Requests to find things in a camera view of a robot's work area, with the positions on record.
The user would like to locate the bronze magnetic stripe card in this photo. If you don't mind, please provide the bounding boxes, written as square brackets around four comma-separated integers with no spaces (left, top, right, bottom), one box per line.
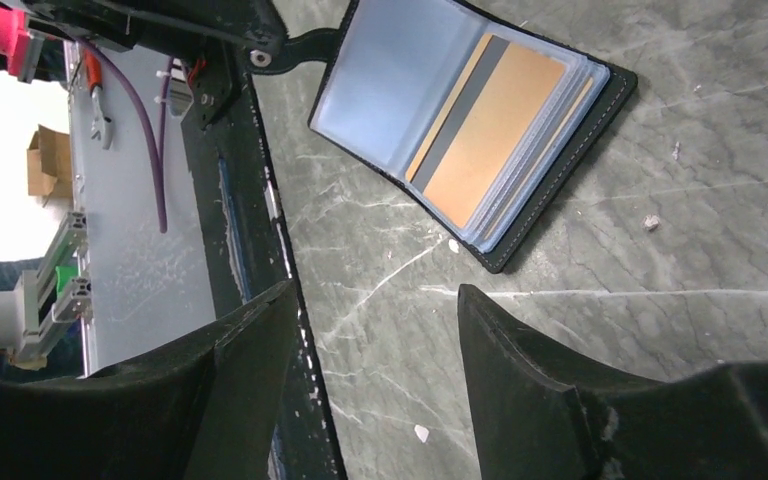
[404,33,578,236]

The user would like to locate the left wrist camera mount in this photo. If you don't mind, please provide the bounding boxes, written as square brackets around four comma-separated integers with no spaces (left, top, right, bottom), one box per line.
[0,2,45,83]

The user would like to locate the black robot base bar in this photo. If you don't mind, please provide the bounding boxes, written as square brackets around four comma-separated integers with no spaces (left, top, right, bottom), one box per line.
[182,40,347,479]

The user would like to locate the red handled pliers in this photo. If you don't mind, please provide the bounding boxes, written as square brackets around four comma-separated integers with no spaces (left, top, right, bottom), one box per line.
[82,48,113,150]

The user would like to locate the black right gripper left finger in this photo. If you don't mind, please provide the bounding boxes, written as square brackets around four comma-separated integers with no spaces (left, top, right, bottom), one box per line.
[0,280,298,479]

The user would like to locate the black leather card holder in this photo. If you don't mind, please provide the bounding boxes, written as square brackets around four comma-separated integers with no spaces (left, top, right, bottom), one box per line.
[244,0,640,275]

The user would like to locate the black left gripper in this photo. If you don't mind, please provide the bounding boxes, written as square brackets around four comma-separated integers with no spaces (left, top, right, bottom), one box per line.
[0,0,288,61]

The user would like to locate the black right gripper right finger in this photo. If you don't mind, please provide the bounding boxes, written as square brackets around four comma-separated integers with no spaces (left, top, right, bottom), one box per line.
[457,284,768,479]

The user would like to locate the cardboard box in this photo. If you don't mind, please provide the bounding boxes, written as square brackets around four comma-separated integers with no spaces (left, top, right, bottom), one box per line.
[26,125,73,200]

